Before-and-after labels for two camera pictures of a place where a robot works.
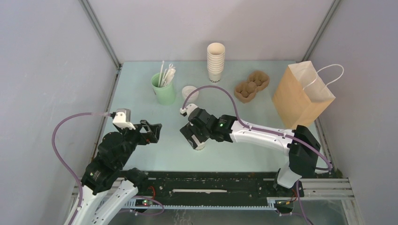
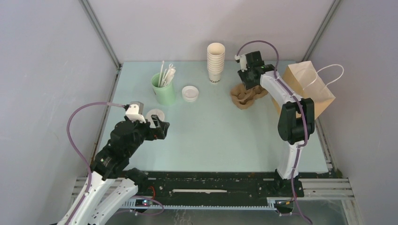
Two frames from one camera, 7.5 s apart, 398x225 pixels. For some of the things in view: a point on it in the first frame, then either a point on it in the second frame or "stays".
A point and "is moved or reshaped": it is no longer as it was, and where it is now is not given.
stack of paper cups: (216, 52) stays
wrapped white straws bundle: (165, 76) stays
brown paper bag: (302, 96) stays
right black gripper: (189, 131) -> (242, 75)
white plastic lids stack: (186, 91) stays
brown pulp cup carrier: (245, 91) is moved or reshaped
